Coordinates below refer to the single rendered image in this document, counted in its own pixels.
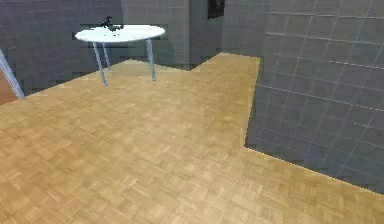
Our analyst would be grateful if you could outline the dark framed wall picture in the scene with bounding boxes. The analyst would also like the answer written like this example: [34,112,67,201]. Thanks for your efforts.
[207,0,226,20]

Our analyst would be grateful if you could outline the white round table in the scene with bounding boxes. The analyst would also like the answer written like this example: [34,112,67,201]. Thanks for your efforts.
[74,24,167,87]

